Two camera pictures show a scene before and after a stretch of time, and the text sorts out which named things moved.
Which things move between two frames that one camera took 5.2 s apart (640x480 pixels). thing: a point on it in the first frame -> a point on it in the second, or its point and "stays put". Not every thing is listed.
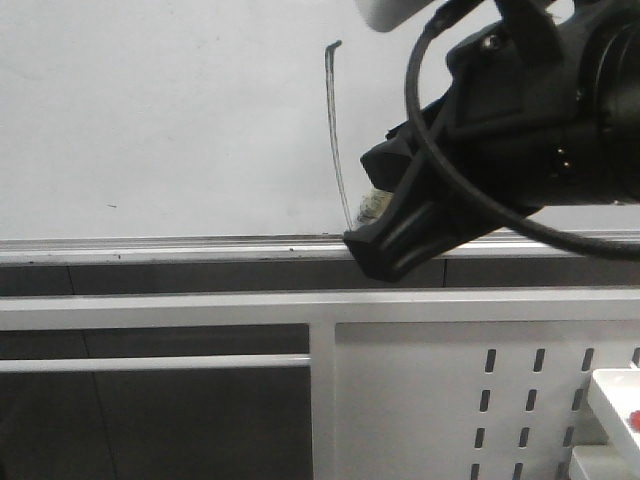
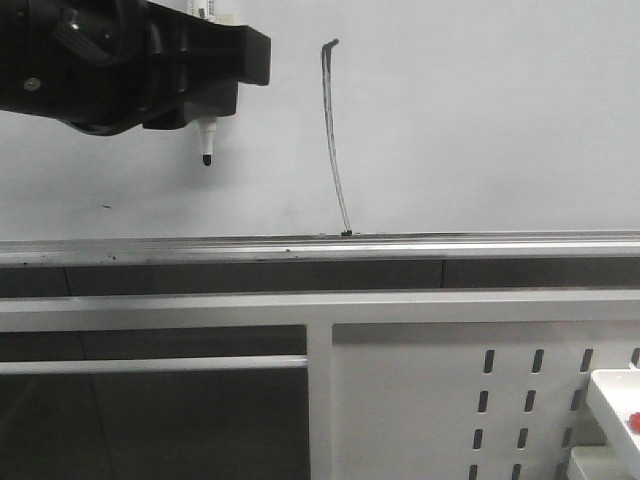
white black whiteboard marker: x=373 y=203 -> x=206 y=126
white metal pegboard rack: x=420 y=384 stays put
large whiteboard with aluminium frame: x=215 y=133 stays put
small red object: x=634 y=420 stays put
